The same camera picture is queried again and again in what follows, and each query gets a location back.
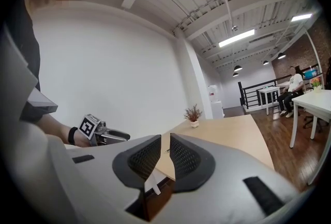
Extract black metal railing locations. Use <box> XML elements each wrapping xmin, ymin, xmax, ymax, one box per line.
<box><xmin>237</xmin><ymin>77</ymin><xmax>293</xmax><ymax>110</ymax></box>

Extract dried plant in small pot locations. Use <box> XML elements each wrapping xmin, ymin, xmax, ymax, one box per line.
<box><xmin>183</xmin><ymin>103</ymin><xmax>203</xmax><ymax>129</ymax></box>

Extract white water dispenser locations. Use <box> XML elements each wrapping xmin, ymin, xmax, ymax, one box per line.
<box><xmin>208</xmin><ymin>85</ymin><xmax>225</xmax><ymax>119</ymax></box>

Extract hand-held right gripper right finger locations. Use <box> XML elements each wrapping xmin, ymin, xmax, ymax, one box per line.
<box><xmin>169</xmin><ymin>132</ymin><xmax>216</xmax><ymax>193</ymax></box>

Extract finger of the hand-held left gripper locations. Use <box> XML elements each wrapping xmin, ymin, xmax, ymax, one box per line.
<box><xmin>107</xmin><ymin>129</ymin><xmax>131</xmax><ymax>140</ymax></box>

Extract long ceiling light strip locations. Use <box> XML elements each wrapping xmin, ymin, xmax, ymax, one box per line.
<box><xmin>218</xmin><ymin>29</ymin><xmax>255</xmax><ymax>49</ymax></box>
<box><xmin>291</xmin><ymin>13</ymin><xmax>314</xmax><ymax>23</ymax></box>

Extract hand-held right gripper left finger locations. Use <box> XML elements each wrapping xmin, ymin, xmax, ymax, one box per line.
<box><xmin>112</xmin><ymin>134</ymin><xmax>162</xmax><ymax>189</ymax></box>

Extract person's black shirt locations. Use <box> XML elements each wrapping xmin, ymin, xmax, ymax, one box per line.
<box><xmin>4</xmin><ymin>4</ymin><xmax>41</xmax><ymax>123</ymax></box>

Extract person's left forearm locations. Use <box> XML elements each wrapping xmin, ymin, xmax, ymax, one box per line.
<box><xmin>38</xmin><ymin>113</ymin><xmax>90</xmax><ymax>147</ymax></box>

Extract blue storage box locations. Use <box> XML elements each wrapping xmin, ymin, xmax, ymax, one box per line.
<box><xmin>303</xmin><ymin>69</ymin><xmax>320</xmax><ymax>80</ymax></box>

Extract colourful flowers in pot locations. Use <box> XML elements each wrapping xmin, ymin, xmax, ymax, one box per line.
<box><xmin>309</xmin><ymin>77</ymin><xmax>323</xmax><ymax>94</ymax></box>

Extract light wooden table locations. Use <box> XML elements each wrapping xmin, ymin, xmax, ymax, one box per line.
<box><xmin>144</xmin><ymin>114</ymin><xmax>275</xmax><ymax>196</ymax></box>

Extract black wristband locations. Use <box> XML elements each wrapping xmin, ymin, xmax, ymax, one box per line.
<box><xmin>67</xmin><ymin>126</ymin><xmax>79</xmax><ymax>146</ymax></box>

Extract black office chair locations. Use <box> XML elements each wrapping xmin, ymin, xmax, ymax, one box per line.
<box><xmin>302</xmin><ymin>113</ymin><xmax>323</xmax><ymax>133</ymax></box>

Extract white table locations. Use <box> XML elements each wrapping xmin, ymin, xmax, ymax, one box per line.
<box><xmin>258</xmin><ymin>86</ymin><xmax>281</xmax><ymax>116</ymax></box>
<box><xmin>289</xmin><ymin>89</ymin><xmax>331</xmax><ymax>185</ymax></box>

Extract white support column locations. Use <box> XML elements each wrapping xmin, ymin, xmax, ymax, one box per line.
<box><xmin>305</xmin><ymin>31</ymin><xmax>325</xmax><ymax>89</ymax></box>

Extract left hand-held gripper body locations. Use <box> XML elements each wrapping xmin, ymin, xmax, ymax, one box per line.
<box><xmin>79</xmin><ymin>113</ymin><xmax>127</xmax><ymax>146</ymax></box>

